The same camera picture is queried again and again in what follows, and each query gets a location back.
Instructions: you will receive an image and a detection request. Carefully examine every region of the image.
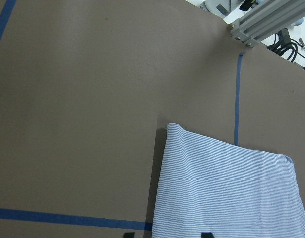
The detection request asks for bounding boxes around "blue striped button shirt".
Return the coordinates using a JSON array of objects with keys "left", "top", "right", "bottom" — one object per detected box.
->
[{"left": 152, "top": 123, "right": 305, "bottom": 238}]

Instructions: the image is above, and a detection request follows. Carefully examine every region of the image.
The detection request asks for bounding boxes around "aluminium frame post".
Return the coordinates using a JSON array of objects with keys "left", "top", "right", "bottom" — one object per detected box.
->
[{"left": 230, "top": 0, "right": 305, "bottom": 48}]

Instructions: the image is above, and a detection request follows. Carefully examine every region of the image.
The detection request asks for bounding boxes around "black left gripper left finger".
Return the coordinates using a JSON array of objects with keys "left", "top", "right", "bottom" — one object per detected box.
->
[{"left": 124, "top": 232, "right": 135, "bottom": 238}]

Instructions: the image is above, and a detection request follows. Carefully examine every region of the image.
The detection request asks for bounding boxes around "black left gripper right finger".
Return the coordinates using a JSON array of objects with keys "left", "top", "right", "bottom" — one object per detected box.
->
[{"left": 201, "top": 232, "right": 214, "bottom": 238}]

